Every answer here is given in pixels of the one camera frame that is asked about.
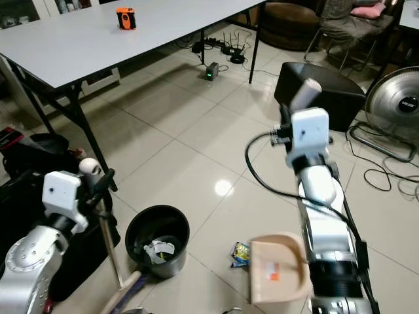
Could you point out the black box stool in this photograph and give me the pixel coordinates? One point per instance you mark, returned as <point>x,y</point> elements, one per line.
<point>327,95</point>

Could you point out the small grey box green light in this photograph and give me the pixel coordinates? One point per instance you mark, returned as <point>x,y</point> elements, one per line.
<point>212,70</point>

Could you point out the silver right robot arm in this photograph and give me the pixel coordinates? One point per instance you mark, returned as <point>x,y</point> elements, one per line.
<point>327,229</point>

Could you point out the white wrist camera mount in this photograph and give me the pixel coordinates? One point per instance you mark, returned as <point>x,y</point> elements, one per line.
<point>309,134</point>
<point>60,193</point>

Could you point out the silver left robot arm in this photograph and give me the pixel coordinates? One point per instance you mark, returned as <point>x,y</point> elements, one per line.
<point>26,268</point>

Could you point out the brown leather seat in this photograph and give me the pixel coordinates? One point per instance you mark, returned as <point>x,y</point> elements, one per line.
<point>288,23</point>

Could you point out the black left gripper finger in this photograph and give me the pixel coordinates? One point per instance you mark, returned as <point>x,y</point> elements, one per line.
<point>106,176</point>

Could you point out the white glass-door cabinet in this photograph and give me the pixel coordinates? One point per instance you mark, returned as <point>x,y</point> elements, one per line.
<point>39,6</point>

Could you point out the black round trash bin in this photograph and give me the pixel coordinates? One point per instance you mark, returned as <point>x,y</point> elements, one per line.
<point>170,226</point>

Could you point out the red black package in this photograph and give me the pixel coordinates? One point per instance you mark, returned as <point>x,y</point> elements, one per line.
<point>8,137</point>

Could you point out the wooden broom with white knob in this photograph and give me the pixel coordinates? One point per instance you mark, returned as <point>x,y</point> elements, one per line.
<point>112,255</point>

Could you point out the crumpled white paper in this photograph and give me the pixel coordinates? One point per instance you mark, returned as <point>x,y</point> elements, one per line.
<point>158,250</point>

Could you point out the metal frame chair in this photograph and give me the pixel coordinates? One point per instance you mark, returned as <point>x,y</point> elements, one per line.
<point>347,49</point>

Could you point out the grey folding table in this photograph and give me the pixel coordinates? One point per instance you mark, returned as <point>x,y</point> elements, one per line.
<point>105,52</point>

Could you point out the orange black device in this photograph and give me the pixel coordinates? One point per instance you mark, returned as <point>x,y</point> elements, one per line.
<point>126,18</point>

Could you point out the black power strip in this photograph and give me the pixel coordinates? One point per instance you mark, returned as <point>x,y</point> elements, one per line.
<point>200,46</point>

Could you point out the round metal floor fan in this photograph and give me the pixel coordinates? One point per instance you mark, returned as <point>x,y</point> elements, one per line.
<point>396,101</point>

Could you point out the seated person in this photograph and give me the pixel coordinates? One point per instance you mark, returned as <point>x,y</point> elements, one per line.
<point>340,26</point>

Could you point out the black router with antennas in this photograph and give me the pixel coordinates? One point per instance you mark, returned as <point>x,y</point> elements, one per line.
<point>233,52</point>

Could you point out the blue yellow snack wrapper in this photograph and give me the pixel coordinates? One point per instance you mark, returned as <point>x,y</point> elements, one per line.
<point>241,252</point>

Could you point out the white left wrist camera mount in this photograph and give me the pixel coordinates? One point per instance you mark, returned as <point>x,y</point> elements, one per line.
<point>60,193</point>

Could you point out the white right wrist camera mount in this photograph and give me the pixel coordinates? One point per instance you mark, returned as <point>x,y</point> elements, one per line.
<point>309,134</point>

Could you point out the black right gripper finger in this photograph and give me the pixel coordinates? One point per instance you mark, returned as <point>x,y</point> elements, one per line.
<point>285,114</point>

